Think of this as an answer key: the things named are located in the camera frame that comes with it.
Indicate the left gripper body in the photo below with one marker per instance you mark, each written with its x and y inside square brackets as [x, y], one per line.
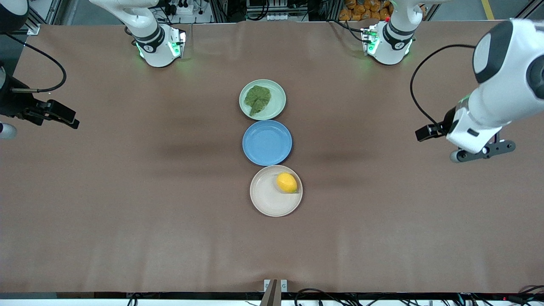
[447, 121]

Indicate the blue plate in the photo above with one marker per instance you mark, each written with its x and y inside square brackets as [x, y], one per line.
[267, 143]

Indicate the bag of oranges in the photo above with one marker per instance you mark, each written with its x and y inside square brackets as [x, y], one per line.
[361, 10]

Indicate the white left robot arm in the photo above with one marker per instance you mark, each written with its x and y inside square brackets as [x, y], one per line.
[510, 85]

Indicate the small white power strip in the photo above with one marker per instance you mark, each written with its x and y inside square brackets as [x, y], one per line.
[280, 17]

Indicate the aluminium frame corner profile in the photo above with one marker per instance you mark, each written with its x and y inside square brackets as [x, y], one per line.
[529, 9]
[34, 29]

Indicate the yellow lemon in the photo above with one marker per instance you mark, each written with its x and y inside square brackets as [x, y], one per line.
[287, 182]

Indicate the metal camera stand bracket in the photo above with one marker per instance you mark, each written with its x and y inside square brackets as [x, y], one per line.
[275, 293]

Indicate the light green plate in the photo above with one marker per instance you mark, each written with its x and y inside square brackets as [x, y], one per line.
[278, 100]

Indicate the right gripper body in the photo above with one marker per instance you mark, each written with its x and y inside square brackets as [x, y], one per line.
[15, 105]

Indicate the white power strip with plugs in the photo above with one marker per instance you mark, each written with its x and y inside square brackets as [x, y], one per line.
[187, 9]

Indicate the brown table cover sheet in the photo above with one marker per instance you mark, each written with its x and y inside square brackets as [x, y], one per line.
[127, 238]

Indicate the green lettuce leaf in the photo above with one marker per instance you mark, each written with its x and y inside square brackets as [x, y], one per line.
[257, 98]

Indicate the beige plate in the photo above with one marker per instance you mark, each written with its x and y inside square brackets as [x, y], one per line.
[267, 199]

